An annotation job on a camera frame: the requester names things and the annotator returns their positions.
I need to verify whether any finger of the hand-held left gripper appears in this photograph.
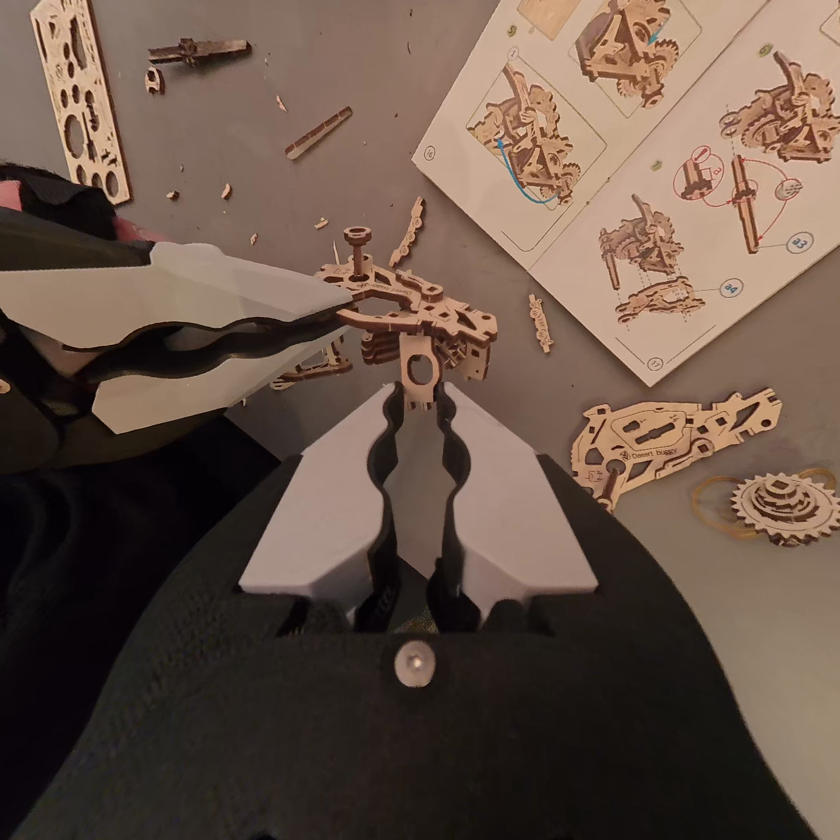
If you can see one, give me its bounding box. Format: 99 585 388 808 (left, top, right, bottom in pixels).
0 241 353 353
80 327 350 435

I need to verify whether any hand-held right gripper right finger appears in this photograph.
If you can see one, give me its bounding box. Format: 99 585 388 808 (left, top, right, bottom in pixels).
428 384 599 632

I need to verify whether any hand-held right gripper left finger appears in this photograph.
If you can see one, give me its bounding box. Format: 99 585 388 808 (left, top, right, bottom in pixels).
239 382 404 632

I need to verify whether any small wooden plate with hole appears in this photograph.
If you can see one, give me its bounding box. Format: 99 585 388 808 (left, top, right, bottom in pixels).
397 333 448 416

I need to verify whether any partly built wooden model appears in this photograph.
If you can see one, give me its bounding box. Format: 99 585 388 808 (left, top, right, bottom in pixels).
269 226 500 385

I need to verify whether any laser-cut wooden parts sheet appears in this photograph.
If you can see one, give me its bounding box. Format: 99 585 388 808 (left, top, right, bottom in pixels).
29 0 133 207

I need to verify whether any wooden model side plate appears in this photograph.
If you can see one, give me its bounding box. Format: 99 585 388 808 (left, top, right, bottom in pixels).
571 387 785 514

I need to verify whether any person's left hand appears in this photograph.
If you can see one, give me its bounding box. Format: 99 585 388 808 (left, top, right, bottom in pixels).
0 182 153 244

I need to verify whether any yellow rubber band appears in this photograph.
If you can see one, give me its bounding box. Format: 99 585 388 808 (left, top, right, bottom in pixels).
692 467 837 540

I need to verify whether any small wooden track strip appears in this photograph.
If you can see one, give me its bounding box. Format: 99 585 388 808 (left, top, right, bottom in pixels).
528 294 552 353
390 197 426 266

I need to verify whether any wooden wedge strip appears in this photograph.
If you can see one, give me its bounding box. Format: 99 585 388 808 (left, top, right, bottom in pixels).
285 108 353 160

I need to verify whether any dark wooden sprue scrap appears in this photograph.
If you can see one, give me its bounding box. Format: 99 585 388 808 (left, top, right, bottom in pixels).
147 39 252 68

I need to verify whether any wooden gear assembly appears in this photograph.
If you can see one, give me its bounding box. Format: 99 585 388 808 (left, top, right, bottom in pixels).
730 474 840 549

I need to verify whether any open instruction booklet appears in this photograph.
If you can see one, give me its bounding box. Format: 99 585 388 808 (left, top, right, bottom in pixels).
412 0 840 388

